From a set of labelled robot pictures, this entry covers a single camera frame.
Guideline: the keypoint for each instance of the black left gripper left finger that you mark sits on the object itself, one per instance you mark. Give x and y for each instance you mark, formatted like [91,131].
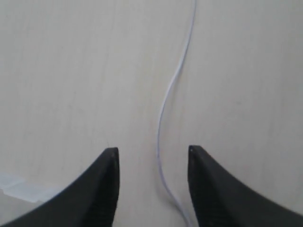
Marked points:
[89,201]

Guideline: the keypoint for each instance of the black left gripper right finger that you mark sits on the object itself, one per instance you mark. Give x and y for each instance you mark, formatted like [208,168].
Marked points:
[221,200]

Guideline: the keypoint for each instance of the clear plastic hinged case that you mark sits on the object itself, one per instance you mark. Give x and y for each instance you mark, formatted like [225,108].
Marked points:
[18,187]

